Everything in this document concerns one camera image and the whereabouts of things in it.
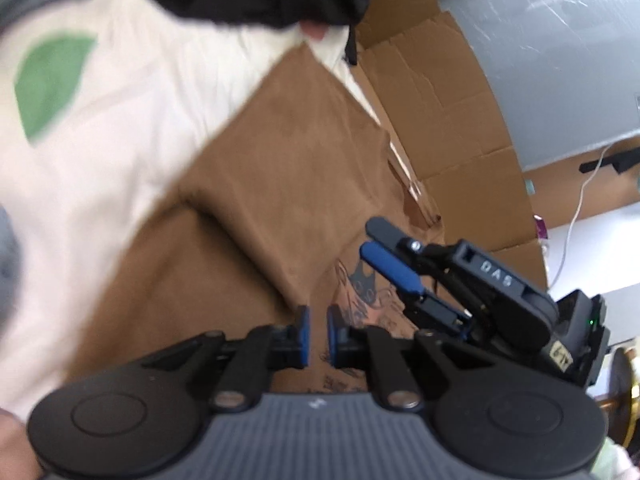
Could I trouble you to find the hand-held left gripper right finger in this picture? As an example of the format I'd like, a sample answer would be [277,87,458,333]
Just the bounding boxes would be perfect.
[327,305,496,411]

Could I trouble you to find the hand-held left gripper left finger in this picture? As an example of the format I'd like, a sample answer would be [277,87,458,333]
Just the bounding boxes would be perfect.
[142,306,310,413]

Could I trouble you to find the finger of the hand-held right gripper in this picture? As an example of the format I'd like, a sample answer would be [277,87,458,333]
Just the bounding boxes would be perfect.
[366,217,453,261]
[360,242,428,296]

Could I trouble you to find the brown printed t-shirt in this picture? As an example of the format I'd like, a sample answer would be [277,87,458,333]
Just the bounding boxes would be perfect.
[65,42,446,396]

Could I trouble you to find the purple white refill pouch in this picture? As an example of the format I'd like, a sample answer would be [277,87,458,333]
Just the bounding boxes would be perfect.
[532,214,551,248]

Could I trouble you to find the brown cardboard box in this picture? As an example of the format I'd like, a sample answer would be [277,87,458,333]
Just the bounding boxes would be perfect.
[522,132,640,226]

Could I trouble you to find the brown cardboard sheet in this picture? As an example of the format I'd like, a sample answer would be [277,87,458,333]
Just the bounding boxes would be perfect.
[350,0,548,291]

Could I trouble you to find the golden round object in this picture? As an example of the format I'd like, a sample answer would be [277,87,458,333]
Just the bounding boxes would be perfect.
[611,347,640,448]

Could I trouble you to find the black flat object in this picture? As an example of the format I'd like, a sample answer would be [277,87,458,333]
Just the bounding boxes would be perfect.
[579,151,640,177]

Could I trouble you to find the grey plastic-wrapped board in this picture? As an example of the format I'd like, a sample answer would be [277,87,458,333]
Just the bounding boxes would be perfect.
[432,0,640,173]

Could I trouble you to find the cream bear printed bed sheet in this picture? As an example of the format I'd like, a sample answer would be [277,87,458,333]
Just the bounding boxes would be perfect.
[0,0,381,421]

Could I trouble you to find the white cable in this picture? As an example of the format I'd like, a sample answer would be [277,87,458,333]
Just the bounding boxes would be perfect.
[547,141,623,288]

